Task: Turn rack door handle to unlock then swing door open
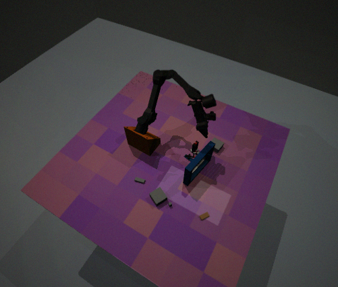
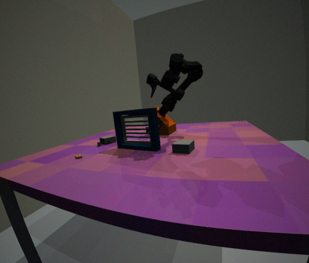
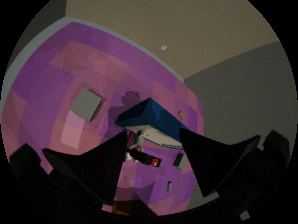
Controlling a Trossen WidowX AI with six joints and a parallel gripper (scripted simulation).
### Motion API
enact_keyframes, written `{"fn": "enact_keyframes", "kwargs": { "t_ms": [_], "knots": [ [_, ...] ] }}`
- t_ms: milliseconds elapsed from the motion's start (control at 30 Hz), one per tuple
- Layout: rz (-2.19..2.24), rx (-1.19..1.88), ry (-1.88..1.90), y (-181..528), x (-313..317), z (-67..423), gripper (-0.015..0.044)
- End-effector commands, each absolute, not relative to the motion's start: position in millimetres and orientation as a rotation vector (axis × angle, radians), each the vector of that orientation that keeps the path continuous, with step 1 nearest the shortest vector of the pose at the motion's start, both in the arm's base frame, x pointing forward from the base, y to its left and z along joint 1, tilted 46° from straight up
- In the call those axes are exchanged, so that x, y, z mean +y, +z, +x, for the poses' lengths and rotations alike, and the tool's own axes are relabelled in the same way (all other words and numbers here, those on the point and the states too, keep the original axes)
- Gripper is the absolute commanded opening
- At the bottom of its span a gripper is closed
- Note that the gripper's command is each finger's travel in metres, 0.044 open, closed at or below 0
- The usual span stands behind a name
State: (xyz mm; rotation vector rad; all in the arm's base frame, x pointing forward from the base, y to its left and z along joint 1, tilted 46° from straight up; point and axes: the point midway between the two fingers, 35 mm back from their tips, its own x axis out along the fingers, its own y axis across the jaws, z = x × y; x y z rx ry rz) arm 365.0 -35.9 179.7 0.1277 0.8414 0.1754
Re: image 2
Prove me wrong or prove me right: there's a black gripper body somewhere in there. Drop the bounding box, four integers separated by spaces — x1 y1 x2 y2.
146 73 185 101

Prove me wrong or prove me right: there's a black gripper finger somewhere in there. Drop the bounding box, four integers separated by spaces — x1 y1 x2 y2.
163 90 178 104
150 80 158 98

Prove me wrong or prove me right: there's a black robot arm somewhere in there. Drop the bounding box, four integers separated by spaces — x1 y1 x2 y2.
157 53 203 117

